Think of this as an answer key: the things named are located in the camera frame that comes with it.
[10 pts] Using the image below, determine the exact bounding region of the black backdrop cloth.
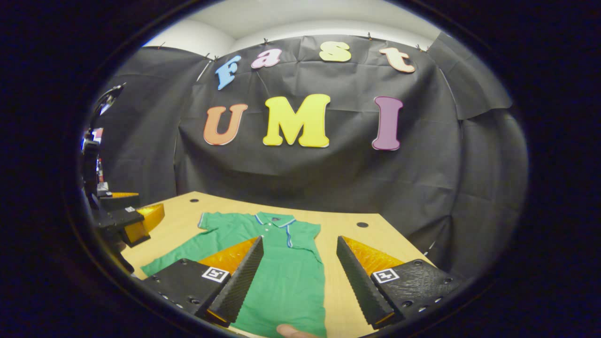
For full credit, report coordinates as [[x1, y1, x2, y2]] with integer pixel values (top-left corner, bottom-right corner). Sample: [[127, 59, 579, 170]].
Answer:
[[92, 34, 529, 282]]

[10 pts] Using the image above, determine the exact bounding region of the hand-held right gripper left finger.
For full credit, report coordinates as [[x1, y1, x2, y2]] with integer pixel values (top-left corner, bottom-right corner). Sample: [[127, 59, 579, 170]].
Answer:
[[141, 236, 264, 328]]

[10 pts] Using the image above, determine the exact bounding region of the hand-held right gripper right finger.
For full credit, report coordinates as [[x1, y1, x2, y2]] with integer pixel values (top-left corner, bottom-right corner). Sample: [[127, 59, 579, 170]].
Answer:
[[336, 236, 463, 329]]

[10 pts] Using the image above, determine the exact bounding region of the green T-shirt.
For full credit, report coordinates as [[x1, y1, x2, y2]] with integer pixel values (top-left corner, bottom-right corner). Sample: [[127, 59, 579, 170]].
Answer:
[[141, 211, 328, 338]]

